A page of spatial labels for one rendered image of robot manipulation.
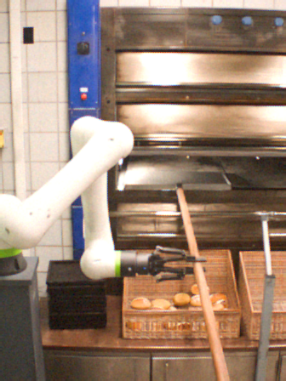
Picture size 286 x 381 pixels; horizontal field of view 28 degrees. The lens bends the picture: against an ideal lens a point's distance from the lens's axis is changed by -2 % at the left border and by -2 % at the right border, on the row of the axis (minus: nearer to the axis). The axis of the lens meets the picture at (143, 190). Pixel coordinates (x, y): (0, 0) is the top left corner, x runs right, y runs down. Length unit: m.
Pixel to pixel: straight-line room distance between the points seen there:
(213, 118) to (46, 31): 0.94
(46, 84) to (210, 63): 0.82
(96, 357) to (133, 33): 1.57
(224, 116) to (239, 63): 0.28
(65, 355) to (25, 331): 0.81
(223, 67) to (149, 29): 0.41
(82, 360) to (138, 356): 0.26
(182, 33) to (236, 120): 0.51
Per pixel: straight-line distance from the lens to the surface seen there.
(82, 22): 2.84
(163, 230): 2.99
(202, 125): 2.88
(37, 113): 2.93
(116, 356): 2.71
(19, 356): 2.00
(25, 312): 1.91
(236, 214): 2.61
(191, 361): 2.72
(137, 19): 2.86
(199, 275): 1.89
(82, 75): 2.84
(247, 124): 2.91
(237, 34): 2.89
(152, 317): 2.67
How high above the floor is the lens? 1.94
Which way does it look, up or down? 15 degrees down
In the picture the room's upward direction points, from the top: straight up
